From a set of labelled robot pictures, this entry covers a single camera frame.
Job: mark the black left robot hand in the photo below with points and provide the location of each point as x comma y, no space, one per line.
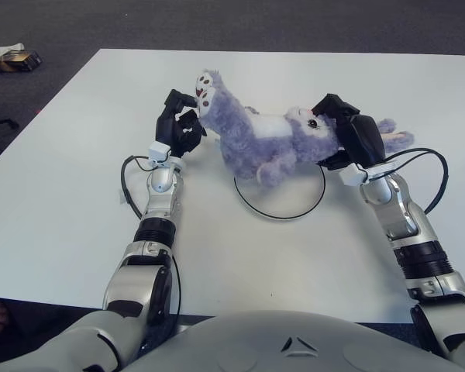
170,131

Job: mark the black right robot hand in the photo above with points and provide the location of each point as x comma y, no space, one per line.
362,139

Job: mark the purple plush bunny doll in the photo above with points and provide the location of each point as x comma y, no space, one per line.
255,143

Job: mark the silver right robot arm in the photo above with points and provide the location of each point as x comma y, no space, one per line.
403,217

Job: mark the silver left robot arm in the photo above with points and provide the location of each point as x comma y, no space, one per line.
159,213

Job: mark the white plate with black rim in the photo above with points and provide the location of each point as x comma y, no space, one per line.
286,201

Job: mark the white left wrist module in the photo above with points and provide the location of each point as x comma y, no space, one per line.
159,150

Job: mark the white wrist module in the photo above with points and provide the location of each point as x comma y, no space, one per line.
159,150
352,175

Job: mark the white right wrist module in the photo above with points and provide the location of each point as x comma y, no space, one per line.
352,175

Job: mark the dark cardboard box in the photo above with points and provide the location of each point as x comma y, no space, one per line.
21,61

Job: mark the black chair base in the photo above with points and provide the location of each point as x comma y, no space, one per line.
2,123

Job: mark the grey robot torso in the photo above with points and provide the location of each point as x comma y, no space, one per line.
294,341

